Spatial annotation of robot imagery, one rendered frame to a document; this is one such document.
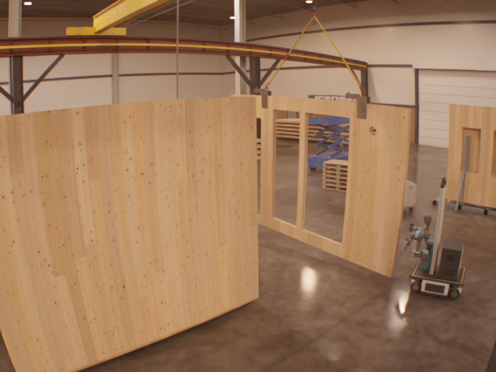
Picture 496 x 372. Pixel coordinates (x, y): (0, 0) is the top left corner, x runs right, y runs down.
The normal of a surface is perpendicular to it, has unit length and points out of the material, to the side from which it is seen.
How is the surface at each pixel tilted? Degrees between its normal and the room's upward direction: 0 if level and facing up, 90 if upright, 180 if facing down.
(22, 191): 90
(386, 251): 90
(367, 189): 90
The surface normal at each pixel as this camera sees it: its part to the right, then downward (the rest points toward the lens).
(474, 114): -0.72, 0.16
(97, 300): 0.70, 0.15
